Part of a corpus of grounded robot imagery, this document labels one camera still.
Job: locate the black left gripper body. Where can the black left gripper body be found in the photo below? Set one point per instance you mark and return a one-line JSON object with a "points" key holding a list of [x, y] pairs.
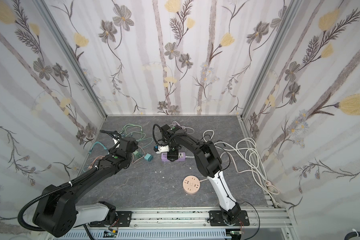
{"points": [[116, 135]]}

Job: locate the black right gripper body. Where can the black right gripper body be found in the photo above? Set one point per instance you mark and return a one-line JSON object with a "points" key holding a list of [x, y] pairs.
{"points": [[172, 153]]}

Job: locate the purple power strip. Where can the purple power strip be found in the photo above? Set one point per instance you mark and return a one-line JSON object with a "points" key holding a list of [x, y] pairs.
{"points": [[181, 157]]}

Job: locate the green charger plug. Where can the green charger plug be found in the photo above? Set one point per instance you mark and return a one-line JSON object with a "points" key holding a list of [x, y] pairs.
{"points": [[137, 155]]}

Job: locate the pink round power strip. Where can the pink round power strip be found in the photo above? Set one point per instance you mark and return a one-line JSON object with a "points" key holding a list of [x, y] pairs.
{"points": [[191, 185]]}

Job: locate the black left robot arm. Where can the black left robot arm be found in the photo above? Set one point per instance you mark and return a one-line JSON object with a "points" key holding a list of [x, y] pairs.
{"points": [[57, 211]]}

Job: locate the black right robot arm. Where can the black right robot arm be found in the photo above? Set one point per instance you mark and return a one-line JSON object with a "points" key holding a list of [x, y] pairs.
{"points": [[208, 161]]}

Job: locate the teal charger plug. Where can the teal charger plug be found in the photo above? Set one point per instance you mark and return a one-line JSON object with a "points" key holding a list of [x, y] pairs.
{"points": [[148, 157]]}

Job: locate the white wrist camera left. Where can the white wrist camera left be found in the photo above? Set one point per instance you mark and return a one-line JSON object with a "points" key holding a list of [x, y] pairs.
{"points": [[116, 142]]}

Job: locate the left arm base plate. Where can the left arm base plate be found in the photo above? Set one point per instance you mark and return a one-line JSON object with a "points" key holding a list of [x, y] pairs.
{"points": [[123, 218]]}

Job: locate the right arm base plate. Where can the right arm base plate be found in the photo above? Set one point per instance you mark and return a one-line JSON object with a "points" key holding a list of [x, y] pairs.
{"points": [[220, 219]]}

